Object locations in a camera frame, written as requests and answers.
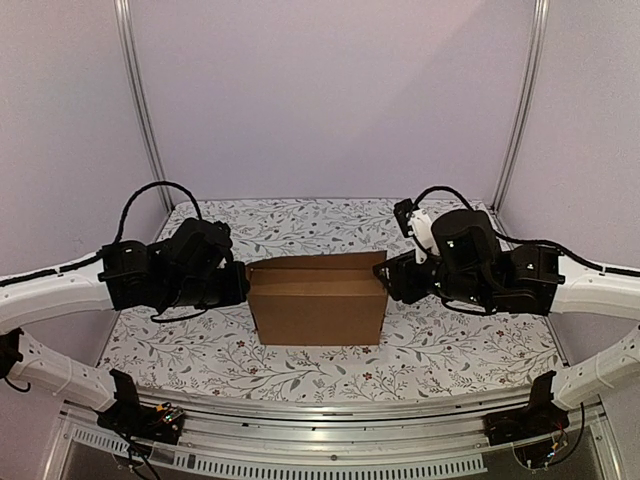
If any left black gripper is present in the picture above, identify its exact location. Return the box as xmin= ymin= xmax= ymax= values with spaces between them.
xmin=163 ymin=263 xmax=251 ymax=312

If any brown cardboard box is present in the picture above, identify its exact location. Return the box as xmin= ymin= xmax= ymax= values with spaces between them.
xmin=247 ymin=251 xmax=388 ymax=347

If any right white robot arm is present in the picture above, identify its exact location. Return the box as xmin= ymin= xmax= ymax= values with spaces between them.
xmin=373 ymin=207 xmax=639 ymax=320

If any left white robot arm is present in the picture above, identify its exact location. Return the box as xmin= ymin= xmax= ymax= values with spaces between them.
xmin=1 ymin=218 xmax=250 ymax=434

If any floral patterned table mat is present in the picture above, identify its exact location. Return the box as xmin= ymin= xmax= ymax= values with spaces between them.
xmin=100 ymin=199 xmax=563 ymax=403

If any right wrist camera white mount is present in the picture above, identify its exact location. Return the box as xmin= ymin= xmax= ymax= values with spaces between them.
xmin=393 ymin=199 xmax=439 ymax=264

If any right black camera cable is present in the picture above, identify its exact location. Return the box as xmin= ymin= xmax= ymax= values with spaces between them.
xmin=412 ymin=185 xmax=476 ymax=214

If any black camera cable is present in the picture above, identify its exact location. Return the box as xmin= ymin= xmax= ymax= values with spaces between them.
xmin=412 ymin=185 xmax=476 ymax=214
xmin=112 ymin=180 xmax=204 ymax=246

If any left black camera cable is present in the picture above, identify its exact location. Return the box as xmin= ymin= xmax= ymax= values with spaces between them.
xmin=112 ymin=180 xmax=204 ymax=246

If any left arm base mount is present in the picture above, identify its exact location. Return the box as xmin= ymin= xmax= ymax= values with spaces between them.
xmin=96 ymin=393 xmax=186 ymax=445

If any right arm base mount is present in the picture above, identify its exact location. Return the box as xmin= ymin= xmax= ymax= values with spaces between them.
xmin=482 ymin=400 xmax=569 ymax=470

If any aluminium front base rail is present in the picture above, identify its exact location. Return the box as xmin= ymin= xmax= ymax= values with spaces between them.
xmin=44 ymin=388 xmax=624 ymax=479

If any right aluminium corner post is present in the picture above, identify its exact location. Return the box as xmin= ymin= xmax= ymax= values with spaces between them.
xmin=491 ymin=0 xmax=550 ymax=215

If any aluminium corner post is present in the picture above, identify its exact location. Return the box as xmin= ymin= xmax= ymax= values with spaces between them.
xmin=112 ymin=0 xmax=176 ymax=211
xmin=491 ymin=0 xmax=550 ymax=215

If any left aluminium corner post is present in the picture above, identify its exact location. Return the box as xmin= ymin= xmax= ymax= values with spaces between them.
xmin=112 ymin=0 xmax=176 ymax=211

